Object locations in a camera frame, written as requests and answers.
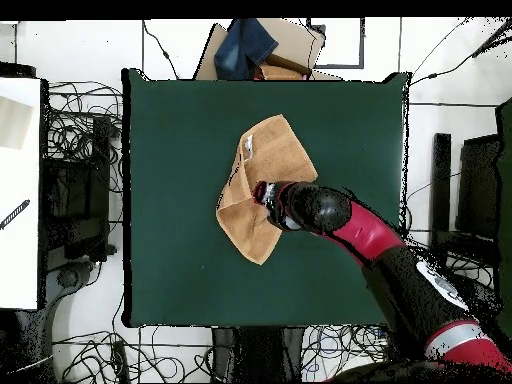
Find white desk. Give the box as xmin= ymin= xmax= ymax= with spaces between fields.
xmin=0 ymin=76 xmax=43 ymax=311

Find black upright post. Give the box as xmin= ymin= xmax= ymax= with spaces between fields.
xmin=429 ymin=132 xmax=452 ymax=257

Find blue denim jeans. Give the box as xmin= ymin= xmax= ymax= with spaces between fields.
xmin=214 ymin=18 xmax=280 ymax=81

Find thin black cable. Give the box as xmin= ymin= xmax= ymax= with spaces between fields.
xmin=142 ymin=19 xmax=180 ymax=80

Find black ribbed rod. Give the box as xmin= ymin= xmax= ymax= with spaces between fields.
xmin=0 ymin=198 xmax=31 ymax=231

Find brown cardboard box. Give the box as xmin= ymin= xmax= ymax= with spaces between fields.
xmin=193 ymin=18 xmax=343 ymax=81

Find beige paper sheet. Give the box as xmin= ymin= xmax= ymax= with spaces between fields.
xmin=0 ymin=95 xmax=34 ymax=151

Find black equipment rack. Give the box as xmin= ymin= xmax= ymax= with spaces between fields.
xmin=41 ymin=115 xmax=118 ymax=273

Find black chair panel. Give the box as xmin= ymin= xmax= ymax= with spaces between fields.
xmin=455 ymin=133 xmax=503 ymax=241

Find black swivel chair base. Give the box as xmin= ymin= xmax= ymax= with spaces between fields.
xmin=43 ymin=259 xmax=101 ymax=384

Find long black cable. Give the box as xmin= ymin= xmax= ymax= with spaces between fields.
xmin=410 ymin=17 xmax=512 ymax=86

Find dark green table cloth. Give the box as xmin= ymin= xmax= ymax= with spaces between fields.
xmin=121 ymin=68 xmax=411 ymax=328

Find tan terry towel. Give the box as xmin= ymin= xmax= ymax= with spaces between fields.
xmin=215 ymin=114 xmax=319 ymax=266

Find black rectangular frame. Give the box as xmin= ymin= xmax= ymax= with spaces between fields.
xmin=306 ymin=17 xmax=366 ymax=70

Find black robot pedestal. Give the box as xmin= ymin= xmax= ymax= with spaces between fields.
xmin=211 ymin=326 xmax=305 ymax=383

